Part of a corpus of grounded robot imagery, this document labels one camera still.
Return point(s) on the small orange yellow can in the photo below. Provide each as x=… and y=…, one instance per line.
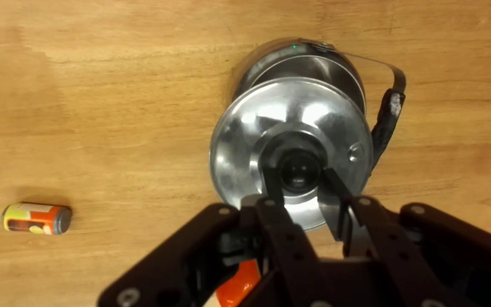
x=34, y=218

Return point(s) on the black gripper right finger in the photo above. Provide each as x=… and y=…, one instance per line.
x=426, y=256

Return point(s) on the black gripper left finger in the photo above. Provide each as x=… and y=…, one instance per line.
x=280, y=244

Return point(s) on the silver pot lid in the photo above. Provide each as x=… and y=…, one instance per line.
x=245, y=124

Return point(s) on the red orange apple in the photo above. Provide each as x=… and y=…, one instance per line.
x=239, y=283

